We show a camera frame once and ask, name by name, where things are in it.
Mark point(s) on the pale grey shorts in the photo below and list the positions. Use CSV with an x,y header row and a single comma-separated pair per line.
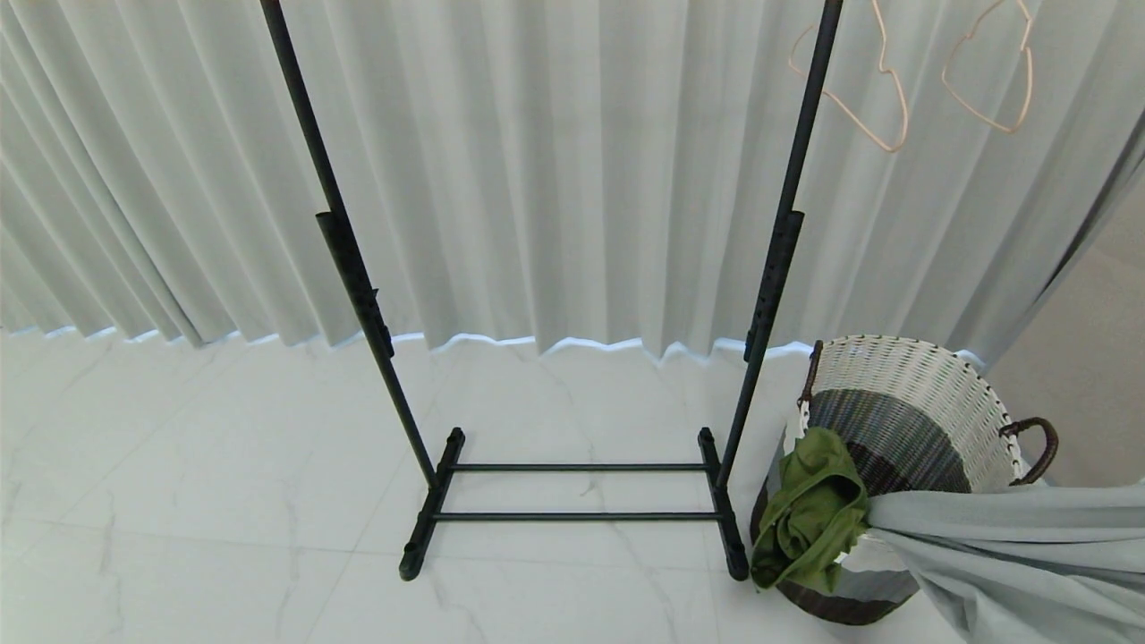
x,y
1029,555

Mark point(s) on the pink clothes hanger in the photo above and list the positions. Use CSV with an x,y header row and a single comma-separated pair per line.
x,y
1029,80
903,107

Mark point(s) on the black clothes rack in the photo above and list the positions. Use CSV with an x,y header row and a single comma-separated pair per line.
x,y
358,277

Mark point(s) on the white laundry basket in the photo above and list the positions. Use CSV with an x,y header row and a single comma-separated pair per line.
x,y
912,376

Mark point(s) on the white curtain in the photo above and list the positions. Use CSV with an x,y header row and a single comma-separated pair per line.
x,y
555,161

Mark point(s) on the green garment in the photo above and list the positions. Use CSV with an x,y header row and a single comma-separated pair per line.
x,y
809,519

